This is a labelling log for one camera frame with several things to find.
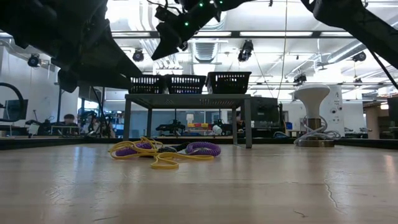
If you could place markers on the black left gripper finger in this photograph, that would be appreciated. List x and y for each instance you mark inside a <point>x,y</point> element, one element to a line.
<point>109,68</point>

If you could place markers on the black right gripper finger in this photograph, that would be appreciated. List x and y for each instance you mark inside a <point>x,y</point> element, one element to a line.
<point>169,40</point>

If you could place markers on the black plastic slotted basket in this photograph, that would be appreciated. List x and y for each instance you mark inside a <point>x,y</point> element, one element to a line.
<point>186,84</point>
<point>228,83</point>
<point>149,84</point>

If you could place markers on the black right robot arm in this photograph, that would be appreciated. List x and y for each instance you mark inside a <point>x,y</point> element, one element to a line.
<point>357,21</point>

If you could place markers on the background black robot arm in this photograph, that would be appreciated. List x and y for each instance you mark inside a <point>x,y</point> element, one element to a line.
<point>172,127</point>
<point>99,127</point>

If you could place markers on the black metal rack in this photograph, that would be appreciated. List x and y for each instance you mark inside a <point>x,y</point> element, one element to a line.
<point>90,96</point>

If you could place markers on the grey metal table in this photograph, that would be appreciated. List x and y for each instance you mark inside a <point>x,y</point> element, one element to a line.
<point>186,101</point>

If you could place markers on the person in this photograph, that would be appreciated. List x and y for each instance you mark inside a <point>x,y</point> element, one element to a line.
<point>69,119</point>

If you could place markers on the white round cup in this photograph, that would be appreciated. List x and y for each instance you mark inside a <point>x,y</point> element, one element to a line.
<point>217,130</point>

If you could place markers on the black computer monitor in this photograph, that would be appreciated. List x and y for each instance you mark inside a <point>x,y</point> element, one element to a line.
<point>15,109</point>

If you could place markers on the white cylindrical column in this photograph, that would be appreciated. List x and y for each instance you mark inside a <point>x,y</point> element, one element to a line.
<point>335,105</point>

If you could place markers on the black ceiling camera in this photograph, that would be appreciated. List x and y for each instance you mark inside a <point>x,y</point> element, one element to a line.
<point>138,55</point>
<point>34,60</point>
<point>300,78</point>
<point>359,56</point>
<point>245,51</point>

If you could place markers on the silver ventilation duct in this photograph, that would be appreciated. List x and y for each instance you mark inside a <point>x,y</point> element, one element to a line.
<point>206,51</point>

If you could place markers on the white pedestal stand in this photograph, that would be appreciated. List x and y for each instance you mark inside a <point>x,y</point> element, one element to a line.
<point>311,96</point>

